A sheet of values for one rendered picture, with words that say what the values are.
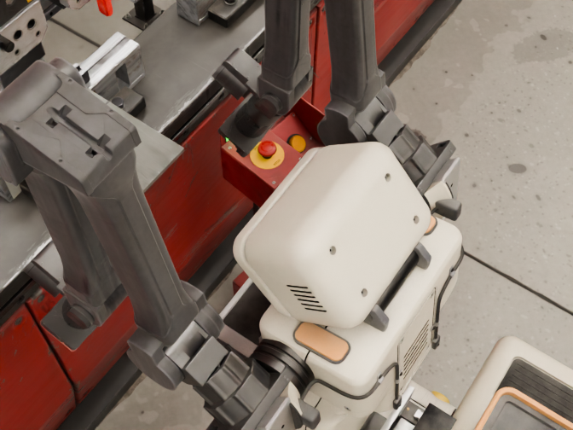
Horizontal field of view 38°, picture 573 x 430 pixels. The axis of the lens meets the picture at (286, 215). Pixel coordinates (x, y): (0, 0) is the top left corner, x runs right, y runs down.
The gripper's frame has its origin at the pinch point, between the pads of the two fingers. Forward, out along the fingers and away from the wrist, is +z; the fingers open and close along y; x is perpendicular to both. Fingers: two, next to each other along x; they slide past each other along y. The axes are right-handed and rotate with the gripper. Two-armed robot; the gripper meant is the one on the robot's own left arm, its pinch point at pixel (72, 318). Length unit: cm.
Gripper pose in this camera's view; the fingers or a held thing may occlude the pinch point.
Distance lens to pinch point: 137.3
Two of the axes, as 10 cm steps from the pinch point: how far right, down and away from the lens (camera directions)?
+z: -3.9, 2.5, 8.9
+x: 7.3, 6.7, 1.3
